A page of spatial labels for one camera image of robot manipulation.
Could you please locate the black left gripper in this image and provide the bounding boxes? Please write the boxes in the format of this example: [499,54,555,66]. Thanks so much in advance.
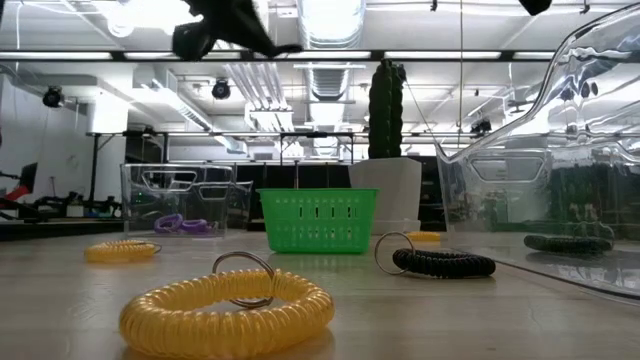
[185,0,304,59]

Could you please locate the yellow spring coil keychain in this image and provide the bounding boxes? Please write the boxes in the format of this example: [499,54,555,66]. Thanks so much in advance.
[83,240,163,264]
[118,251,335,360]
[405,230,442,244]

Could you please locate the black spring coil keychain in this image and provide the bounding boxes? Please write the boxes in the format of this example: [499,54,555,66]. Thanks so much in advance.
[523,233,615,254]
[373,231,497,280]

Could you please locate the black ceiling spotlight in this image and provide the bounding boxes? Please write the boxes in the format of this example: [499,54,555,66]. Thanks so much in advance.
[41,85,65,109]
[210,77,233,101]
[469,117,494,136]

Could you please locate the black beam with light strips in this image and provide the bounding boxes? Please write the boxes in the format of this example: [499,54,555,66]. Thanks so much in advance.
[0,48,557,63]

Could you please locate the green cactus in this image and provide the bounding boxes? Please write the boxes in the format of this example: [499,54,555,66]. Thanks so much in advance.
[367,59,407,160]

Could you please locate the green plastic basket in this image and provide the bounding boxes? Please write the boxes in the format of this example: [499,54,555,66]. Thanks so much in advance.
[256,187,380,255]

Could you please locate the white hexagonal plant pot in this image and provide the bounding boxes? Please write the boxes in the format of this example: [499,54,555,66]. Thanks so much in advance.
[348,157,423,235]

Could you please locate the clear plastic bin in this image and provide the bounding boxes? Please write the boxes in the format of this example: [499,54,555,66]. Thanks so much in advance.
[434,4,640,301]
[119,163,254,237]

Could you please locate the background robot arms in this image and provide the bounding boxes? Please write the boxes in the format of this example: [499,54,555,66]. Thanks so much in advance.
[29,189,121,220]

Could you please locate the red and black chair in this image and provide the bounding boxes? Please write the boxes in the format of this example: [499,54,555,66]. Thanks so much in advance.
[0,162,40,221]

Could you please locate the silver ventilation duct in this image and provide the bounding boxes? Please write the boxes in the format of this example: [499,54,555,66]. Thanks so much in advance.
[294,0,371,50]

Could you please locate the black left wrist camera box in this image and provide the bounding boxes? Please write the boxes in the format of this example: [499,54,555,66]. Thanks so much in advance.
[172,20,217,62]

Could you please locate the black background workbench frame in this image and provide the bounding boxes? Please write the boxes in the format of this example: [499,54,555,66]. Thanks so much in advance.
[87,129,481,166]

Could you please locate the thin hanging cable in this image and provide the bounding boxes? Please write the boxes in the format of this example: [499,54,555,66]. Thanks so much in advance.
[457,0,464,149]

